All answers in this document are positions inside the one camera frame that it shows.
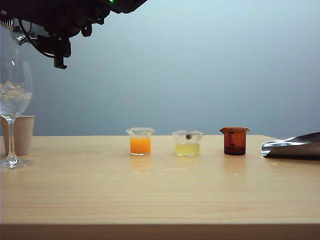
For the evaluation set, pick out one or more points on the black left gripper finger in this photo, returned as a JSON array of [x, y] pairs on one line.
[[60, 62]]

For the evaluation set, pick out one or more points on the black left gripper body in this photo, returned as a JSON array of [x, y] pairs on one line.
[[53, 37]]

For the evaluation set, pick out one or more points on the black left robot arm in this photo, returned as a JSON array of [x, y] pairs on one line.
[[75, 10]]

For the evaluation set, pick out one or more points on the beige paper cup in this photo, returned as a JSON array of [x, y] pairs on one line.
[[25, 135]]

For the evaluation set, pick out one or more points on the measuring cup with orange juice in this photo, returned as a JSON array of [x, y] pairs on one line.
[[140, 146]]

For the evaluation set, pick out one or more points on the measuring cup with pale yellow liquid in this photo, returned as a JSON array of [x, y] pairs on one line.
[[187, 149]]

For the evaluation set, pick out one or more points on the amber brown measuring cup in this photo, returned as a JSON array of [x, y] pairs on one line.
[[235, 142]]

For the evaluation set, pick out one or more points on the clear wine glass with ice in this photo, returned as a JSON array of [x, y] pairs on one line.
[[15, 105]]

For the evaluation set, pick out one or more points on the silver foil bag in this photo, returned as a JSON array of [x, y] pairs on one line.
[[295, 147]]

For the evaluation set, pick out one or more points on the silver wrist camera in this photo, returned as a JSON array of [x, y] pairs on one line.
[[6, 22]]

